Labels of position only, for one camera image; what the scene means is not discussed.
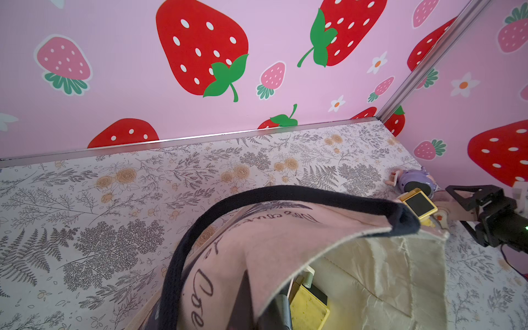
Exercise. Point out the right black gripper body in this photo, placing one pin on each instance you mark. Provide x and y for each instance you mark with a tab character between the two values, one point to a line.
491	217

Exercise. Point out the yellow pencil sharpener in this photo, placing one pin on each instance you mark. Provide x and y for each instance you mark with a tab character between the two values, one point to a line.
308	307
421	206

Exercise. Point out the purple pencil sharpener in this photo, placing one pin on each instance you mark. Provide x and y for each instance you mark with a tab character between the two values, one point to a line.
407	180

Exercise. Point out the cream canvas tote bag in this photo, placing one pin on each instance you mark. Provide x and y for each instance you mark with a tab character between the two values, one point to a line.
235	267

